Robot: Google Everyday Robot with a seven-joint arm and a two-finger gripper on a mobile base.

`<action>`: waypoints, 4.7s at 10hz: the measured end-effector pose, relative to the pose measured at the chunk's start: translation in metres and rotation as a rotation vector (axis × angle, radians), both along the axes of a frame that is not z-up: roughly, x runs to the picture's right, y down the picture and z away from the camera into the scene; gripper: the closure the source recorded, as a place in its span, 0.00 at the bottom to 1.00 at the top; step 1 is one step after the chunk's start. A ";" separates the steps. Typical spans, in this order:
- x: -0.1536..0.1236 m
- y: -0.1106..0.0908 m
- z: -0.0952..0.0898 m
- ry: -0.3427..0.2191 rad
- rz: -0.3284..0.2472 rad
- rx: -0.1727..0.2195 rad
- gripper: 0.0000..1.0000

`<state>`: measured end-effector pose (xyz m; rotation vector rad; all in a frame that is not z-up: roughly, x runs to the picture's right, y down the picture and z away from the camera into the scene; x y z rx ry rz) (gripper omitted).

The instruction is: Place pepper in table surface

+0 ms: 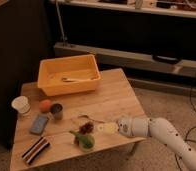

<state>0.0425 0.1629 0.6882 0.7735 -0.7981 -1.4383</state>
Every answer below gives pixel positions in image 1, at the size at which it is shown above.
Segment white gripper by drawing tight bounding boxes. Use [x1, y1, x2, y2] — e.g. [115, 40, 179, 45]
[97, 117, 132, 136]

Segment green pepper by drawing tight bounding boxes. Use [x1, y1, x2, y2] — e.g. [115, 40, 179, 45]
[70, 130, 94, 149]

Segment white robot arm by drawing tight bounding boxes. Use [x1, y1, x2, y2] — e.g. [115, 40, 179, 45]
[96, 117, 196, 171]

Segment dark red toy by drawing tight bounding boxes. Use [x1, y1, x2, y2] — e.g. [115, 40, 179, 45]
[79, 122, 94, 134]

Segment wooden table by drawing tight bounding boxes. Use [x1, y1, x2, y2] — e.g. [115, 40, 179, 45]
[10, 69, 145, 171]

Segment small metal cup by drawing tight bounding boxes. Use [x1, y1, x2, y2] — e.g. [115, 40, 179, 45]
[50, 103, 63, 120]

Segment spoon in tub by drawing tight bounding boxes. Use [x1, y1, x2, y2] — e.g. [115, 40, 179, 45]
[61, 77, 92, 82]

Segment orange fruit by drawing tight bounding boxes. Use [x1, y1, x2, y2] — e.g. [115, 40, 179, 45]
[39, 99, 51, 113]

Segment blue sponge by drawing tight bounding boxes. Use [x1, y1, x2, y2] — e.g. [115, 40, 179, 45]
[30, 114, 49, 135]

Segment yellow plastic tub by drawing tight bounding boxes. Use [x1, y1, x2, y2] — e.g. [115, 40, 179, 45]
[37, 54, 101, 96]

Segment striped cloth block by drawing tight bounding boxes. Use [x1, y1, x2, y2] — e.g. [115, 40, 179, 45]
[22, 137, 50, 165]

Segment white paper cup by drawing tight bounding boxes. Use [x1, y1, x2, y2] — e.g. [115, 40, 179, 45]
[11, 96, 30, 116]

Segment black object on bench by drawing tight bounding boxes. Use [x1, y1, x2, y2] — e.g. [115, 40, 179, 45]
[152, 55, 182, 65]

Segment long shelf bench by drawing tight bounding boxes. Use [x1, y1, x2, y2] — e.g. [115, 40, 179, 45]
[54, 42, 196, 77]

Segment metal pole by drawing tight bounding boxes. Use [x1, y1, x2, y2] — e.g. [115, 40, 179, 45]
[55, 0, 67, 46]

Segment black cables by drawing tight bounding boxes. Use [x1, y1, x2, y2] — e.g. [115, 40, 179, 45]
[174, 61, 196, 171]

